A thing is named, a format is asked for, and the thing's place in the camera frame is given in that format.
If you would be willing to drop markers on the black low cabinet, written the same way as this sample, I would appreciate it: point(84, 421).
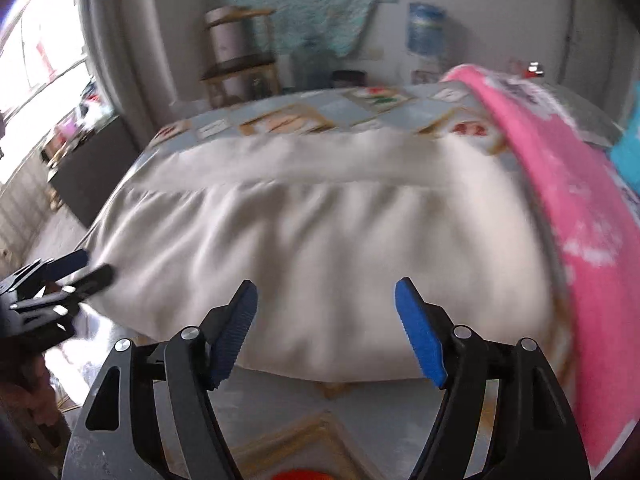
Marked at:
point(95, 170)

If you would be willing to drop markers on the white water dispenser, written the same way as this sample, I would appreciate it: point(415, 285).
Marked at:
point(427, 72)

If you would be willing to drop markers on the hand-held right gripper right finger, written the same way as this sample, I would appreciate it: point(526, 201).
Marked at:
point(420, 335)

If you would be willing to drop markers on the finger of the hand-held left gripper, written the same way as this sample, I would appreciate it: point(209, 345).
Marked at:
point(70, 261)
point(95, 280)

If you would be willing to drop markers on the pink floral blanket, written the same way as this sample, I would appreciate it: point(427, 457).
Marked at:
point(575, 210)

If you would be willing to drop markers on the wooden chair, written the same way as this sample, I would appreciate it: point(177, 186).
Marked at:
point(240, 67)

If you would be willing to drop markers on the blue water jug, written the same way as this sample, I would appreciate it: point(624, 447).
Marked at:
point(426, 30)

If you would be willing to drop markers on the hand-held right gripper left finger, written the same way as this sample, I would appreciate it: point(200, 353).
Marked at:
point(235, 330)

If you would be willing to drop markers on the fruit print tablecloth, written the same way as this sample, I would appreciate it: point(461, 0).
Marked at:
point(340, 107)

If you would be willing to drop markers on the teal floral hanging cloth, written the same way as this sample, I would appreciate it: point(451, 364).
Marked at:
point(310, 0)

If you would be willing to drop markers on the grey curtain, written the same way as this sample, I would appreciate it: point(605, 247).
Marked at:
point(130, 50)

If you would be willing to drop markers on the cream zip jacket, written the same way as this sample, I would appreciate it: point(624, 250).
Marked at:
point(325, 260)

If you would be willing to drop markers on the blue printed pillow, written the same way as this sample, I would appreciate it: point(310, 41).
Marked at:
point(627, 155)

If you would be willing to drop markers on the beige cylindrical container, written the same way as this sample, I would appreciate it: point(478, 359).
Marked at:
point(222, 40)

